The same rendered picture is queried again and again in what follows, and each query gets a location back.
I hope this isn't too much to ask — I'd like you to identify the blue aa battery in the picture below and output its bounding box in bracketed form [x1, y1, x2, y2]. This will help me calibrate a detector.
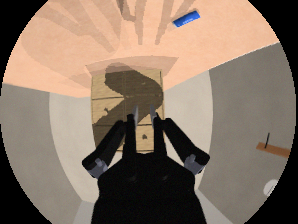
[172, 10, 201, 28]

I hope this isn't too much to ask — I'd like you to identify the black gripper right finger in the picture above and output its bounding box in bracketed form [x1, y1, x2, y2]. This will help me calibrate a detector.
[150, 104, 210, 181]

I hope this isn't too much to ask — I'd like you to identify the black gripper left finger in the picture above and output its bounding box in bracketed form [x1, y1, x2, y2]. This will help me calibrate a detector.
[82, 105, 138, 182]

